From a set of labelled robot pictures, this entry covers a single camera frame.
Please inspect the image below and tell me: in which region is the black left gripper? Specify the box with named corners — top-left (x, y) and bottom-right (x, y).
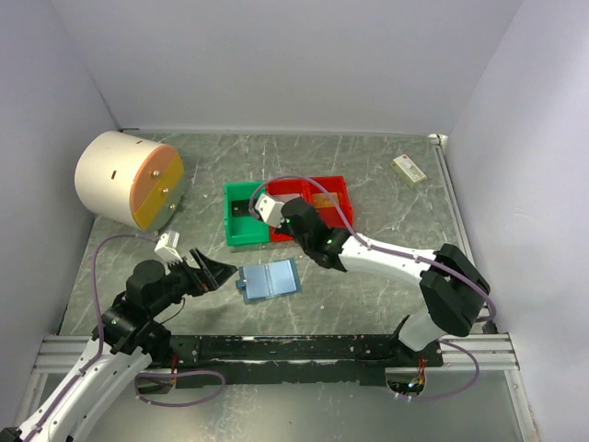
top-left (147, 245), bottom-right (236, 316)

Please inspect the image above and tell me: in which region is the green plastic bin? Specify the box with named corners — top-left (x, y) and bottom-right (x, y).
top-left (224, 181), bottom-right (270, 247)

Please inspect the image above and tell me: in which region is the blue card holder wallet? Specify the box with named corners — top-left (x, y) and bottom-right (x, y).
top-left (236, 259), bottom-right (302, 304)

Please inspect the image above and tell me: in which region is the red plastic bin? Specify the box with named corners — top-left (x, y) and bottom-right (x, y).
top-left (303, 175), bottom-right (353, 228)
top-left (265, 179), bottom-right (310, 242)

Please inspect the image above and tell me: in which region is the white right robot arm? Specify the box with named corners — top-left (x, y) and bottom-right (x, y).
top-left (278, 198), bottom-right (490, 366)

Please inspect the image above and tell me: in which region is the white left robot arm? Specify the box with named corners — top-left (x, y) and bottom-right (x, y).
top-left (1, 249), bottom-right (237, 441)

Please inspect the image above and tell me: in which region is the gold credit card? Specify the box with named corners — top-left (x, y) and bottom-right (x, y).
top-left (312, 192), bottom-right (340, 209)

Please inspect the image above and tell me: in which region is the black credit card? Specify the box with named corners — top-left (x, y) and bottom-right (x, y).
top-left (230, 199), bottom-right (251, 217)

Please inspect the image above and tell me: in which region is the small white card box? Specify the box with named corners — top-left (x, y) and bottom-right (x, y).
top-left (391, 154), bottom-right (427, 187)

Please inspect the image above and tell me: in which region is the round drawer cabinet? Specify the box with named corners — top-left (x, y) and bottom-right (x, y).
top-left (75, 131), bottom-right (186, 233)

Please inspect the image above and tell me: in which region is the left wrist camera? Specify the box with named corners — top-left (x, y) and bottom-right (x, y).
top-left (154, 230), bottom-right (182, 263)

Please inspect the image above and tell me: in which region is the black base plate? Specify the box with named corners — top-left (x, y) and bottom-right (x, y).
top-left (150, 334), bottom-right (443, 387)

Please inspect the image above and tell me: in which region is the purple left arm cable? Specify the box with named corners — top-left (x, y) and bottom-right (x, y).
top-left (17, 232), bottom-right (226, 442)

